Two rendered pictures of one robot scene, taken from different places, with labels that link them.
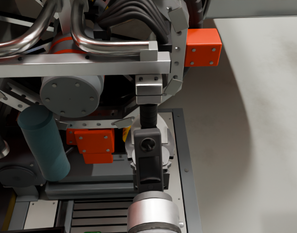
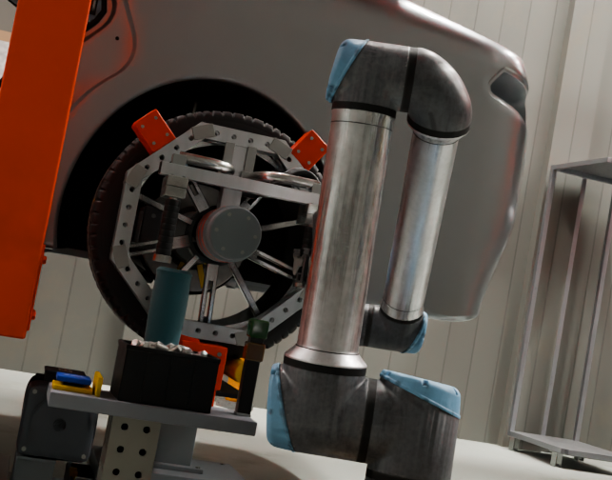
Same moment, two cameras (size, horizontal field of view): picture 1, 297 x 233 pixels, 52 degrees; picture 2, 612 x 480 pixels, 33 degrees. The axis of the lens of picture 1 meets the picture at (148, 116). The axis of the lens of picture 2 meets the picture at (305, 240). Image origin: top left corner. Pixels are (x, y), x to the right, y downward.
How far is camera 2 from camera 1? 2.13 m
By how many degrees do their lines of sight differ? 52
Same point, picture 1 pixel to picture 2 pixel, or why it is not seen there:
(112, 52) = (294, 179)
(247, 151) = not seen: outside the picture
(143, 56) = (314, 188)
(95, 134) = (208, 348)
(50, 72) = (245, 186)
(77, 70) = (265, 189)
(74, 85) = (245, 219)
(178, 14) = not seen: hidden behind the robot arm
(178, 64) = not seen: hidden behind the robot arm
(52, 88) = (227, 217)
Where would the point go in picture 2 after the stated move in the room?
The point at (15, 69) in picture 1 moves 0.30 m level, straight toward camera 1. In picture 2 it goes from (220, 177) to (304, 180)
